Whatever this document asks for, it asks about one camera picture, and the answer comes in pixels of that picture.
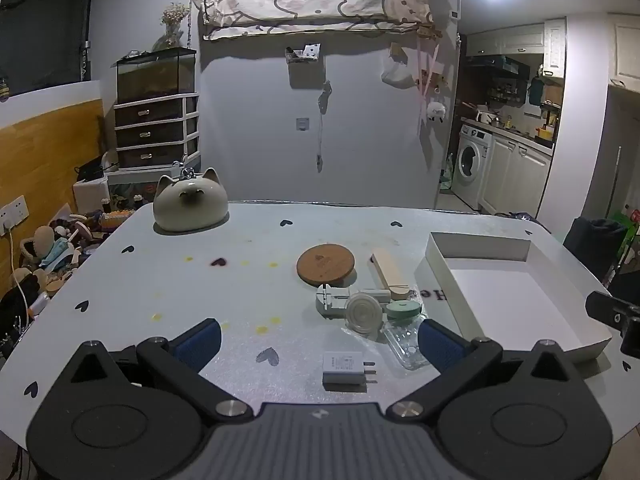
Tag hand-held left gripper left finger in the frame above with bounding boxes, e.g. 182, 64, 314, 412
65, 318, 253, 423

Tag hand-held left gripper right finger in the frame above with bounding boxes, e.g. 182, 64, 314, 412
385, 319, 583, 423

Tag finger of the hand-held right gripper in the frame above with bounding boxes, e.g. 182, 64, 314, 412
585, 290, 640, 360

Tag white shallow box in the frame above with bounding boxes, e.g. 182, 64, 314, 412
425, 231, 613, 365

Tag long wooden block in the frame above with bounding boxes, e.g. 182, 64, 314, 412
370, 248, 410, 292

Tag round cork coaster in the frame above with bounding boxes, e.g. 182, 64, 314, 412
296, 244, 356, 288

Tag green lidded clear jar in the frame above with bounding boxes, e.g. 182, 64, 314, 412
382, 317, 438, 371

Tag green round tin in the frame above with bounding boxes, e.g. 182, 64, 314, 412
385, 300, 421, 322

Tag dark cloth chair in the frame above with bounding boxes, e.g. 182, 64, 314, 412
564, 216, 629, 281

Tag white round disc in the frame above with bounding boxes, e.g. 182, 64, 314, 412
346, 292, 387, 336

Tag white charger plug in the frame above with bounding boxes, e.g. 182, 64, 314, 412
321, 351, 378, 392

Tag grey watch repair tool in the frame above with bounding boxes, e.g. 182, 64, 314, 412
315, 284, 391, 321

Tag cat-shaped ceramic jar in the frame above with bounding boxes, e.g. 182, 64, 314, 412
152, 167, 231, 233

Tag white kitchen base cabinet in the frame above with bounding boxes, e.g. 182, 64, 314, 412
477, 135, 553, 218

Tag pile of plush toys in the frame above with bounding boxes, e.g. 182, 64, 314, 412
0, 207, 108, 331

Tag washing machine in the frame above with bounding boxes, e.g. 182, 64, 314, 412
451, 122, 496, 211

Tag white drawer cabinet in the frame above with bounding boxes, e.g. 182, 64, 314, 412
112, 92, 201, 171

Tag white power outlet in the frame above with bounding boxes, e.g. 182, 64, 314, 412
0, 195, 28, 236

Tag glass tank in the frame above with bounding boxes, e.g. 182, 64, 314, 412
116, 47, 197, 106

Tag white plastic bag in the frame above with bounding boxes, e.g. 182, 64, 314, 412
381, 57, 416, 86

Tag pink hanging ribbons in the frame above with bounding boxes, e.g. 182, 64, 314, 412
400, 35, 446, 111

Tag vase with dried flowers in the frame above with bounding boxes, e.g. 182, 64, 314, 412
151, 2, 191, 52

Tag mop handle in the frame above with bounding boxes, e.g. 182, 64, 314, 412
606, 145, 624, 221

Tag white cable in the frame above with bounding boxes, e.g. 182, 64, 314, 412
5, 230, 31, 323

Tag hanging cord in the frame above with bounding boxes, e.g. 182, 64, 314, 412
315, 80, 333, 173

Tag white kitchen wall cabinets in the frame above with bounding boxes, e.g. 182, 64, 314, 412
465, 19, 566, 78

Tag wall-mounted hook holder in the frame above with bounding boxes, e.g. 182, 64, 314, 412
285, 42, 321, 64

